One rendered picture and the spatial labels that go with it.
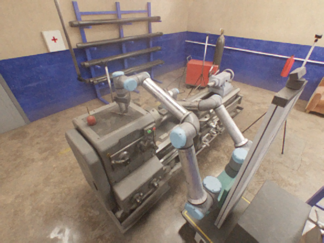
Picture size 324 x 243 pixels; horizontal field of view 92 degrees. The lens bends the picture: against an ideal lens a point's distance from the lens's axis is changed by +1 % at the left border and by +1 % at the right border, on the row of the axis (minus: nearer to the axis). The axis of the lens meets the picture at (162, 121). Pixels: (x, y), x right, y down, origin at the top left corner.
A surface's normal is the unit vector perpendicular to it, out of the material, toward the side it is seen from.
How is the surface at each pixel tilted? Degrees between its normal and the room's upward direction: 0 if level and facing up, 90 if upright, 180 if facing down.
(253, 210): 0
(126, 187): 32
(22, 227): 0
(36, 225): 0
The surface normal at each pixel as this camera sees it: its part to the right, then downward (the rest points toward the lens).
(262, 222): 0.00, -0.81
